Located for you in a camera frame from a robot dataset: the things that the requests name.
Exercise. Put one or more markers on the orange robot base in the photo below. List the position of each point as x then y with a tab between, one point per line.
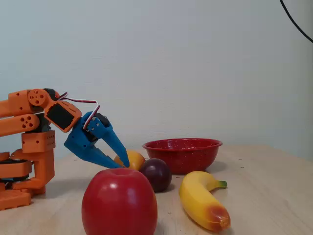
13	199

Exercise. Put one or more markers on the yellow banana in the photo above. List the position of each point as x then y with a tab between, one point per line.
195	195

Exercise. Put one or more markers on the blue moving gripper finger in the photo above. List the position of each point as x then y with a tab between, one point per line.
115	142

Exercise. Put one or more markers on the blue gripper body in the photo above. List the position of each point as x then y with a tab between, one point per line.
79	140

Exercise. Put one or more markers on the yellow orange round fruit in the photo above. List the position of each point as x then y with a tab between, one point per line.
136	157

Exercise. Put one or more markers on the red speckled bowl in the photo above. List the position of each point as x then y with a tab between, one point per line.
183	156

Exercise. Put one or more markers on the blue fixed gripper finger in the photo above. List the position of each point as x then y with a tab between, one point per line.
105	160

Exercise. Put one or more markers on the red apple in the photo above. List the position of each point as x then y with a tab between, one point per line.
119	203

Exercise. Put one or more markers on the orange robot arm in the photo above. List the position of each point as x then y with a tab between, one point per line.
17	122

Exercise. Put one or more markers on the dark purple plum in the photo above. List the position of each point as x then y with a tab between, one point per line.
157	175

